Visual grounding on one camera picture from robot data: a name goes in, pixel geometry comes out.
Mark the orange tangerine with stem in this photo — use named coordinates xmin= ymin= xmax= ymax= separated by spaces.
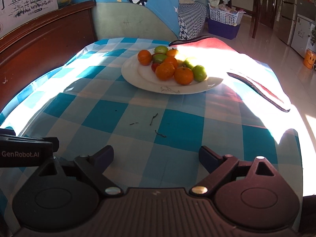
xmin=163 ymin=56 xmax=178 ymax=69

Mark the small orange tangerine front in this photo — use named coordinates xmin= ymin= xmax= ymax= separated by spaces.
xmin=166 ymin=49 xmax=179 ymax=58

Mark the lone green fruit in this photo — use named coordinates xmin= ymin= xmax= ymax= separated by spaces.
xmin=152 ymin=54 xmax=167 ymax=64

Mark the brown kiwi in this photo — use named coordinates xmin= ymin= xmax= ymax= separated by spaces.
xmin=177 ymin=59 xmax=183 ymax=68

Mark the blue checkered tablecloth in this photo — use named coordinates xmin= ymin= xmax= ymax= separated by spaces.
xmin=0 ymin=37 xmax=304 ymax=232

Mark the dark red wooden headboard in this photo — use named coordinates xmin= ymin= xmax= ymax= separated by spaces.
xmin=1 ymin=1 xmax=97 ymax=108

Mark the white ceramic plate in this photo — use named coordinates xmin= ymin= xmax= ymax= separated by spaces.
xmin=121 ymin=55 xmax=224 ymax=95

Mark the skim milk carton box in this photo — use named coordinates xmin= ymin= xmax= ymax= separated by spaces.
xmin=0 ymin=0 xmax=58 ymax=37

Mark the blue storage bin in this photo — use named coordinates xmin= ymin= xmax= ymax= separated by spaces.
xmin=207 ymin=18 xmax=240 ymax=40

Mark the orange smiley face stool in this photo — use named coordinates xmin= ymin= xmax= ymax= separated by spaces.
xmin=303 ymin=49 xmax=316 ymax=69

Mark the white plastic basket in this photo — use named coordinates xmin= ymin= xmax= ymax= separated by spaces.
xmin=208 ymin=4 xmax=245 ymax=26

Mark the small white fridge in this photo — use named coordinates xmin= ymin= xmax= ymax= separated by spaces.
xmin=291 ymin=14 xmax=315 ymax=58

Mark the blue and green cushion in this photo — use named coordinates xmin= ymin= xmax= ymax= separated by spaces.
xmin=71 ymin=0 xmax=179 ymax=41

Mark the silver refrigerator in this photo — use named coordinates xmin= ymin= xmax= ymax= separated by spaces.
xmin=275 ymin=0 xmax=315 ymax=45

